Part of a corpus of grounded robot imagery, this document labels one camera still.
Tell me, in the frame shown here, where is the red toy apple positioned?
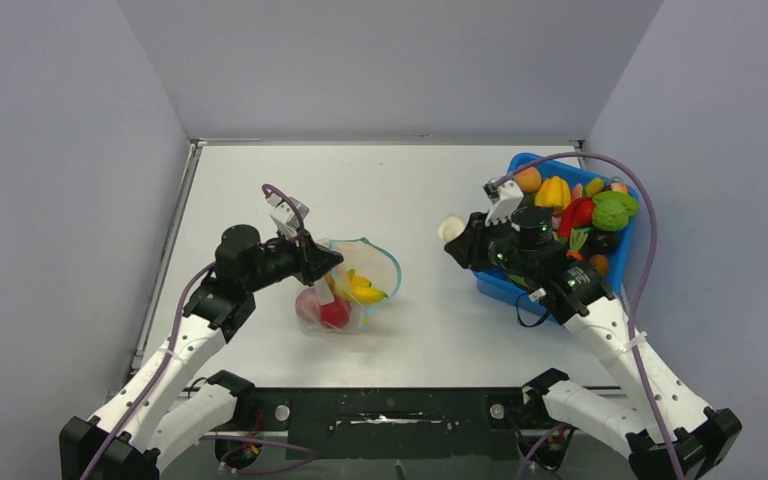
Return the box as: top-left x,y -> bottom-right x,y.
318,299 -> 351,329

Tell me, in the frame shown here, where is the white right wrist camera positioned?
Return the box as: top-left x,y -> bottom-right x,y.
484,180 -> 524,227

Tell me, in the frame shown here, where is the blue plastic bin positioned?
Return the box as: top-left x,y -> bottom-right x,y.
474,160 -> 637,315

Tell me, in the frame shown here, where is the red toy chili pepper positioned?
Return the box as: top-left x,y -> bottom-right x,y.
557,197 -> 595,239

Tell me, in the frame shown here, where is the yellow toy banana bunch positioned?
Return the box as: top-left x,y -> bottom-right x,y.
347,269 -> 389,305

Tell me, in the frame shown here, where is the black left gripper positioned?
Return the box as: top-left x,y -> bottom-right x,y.
244,225 -> 343,293

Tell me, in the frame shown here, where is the yellow toy bell pepper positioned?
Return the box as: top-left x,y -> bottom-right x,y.
534,176 -> 571,215

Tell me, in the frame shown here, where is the green bumpy toy fruit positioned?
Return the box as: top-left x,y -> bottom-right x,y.
591,191 -> 639,232

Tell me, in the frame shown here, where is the orange toy carrot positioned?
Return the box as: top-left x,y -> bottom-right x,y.
567,229 -> 589,260

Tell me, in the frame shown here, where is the aluminium table edge rail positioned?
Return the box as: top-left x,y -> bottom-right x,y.
128,142 -> 201,372

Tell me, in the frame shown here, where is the clear zip top bag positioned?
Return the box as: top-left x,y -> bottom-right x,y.
295,237 -> 403,334

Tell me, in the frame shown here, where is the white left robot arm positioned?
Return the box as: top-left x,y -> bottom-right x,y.
59,225 -> 344,479

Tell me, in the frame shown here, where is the toy peach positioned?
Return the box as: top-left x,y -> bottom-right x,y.
513,167 -> 543,194

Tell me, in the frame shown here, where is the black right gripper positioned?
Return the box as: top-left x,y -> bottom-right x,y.
446,209 -> 536,280

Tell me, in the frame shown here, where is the brown toy potato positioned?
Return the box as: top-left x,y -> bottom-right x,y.
588,254 -> 611,277

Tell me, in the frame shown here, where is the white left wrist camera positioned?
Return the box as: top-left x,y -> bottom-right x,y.
266,194 -> 300,240

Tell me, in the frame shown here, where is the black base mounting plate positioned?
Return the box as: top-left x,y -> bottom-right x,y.
224,387 -> 555,460

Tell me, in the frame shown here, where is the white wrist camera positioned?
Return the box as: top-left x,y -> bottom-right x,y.
484,180 -> 524,227
266,194 -> 300,240

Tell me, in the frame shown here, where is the white toy garlic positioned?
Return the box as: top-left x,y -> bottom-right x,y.
437,215 -> 467,244

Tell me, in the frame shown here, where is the dark purple toy plum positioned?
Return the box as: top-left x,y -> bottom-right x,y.
586,230 -> 621,256

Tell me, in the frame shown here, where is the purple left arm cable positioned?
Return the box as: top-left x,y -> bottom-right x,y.
79,183 -> 309,480

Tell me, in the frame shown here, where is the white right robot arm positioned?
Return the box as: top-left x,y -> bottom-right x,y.
438,207 -> 742,479

